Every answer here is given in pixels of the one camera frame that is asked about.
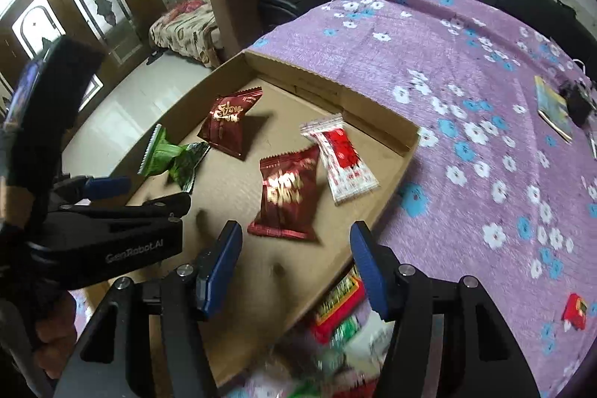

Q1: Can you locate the dark green snack packet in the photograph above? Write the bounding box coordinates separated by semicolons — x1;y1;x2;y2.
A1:
167;141;212;194

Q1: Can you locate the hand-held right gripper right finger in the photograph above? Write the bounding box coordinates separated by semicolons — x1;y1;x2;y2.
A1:
350;221;537;398

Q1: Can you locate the black charger with cable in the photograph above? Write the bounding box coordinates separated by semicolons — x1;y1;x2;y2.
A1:
557;80;595;128

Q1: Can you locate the red packet with green label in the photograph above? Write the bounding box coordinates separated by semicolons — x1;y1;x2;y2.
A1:
310;265;367;345

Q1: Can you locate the small red snack packet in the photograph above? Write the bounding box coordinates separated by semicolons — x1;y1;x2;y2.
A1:
562;293;589;330

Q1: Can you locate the white red snack packet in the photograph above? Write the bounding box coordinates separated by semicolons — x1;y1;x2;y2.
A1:
300;113;379;206

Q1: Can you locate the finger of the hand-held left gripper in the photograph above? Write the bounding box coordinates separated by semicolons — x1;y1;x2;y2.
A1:
50;175;132;201
55;191;192;222

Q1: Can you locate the light green snack packet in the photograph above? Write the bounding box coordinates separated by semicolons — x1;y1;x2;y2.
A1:
138;124;180;176

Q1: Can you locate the dark red snack packet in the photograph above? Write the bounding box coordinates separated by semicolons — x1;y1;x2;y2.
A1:
197;87;263;160
247;145;321;241

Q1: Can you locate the floral patterned cloth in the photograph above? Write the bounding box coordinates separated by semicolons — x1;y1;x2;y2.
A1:
149;0;222;68

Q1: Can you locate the shallow cardboard box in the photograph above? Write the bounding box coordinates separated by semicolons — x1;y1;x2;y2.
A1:
63;49;421;389

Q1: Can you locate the pile of mixed snack packets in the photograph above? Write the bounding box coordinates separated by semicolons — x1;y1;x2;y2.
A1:
233;314;397;398

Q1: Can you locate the colourful book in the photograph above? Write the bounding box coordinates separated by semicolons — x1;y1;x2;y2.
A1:
534;75;574;143

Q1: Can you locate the person's left hand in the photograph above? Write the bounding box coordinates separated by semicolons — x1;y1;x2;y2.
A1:
28;291;78;380

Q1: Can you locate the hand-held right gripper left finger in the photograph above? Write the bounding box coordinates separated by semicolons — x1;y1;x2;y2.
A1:
65;220;244;398

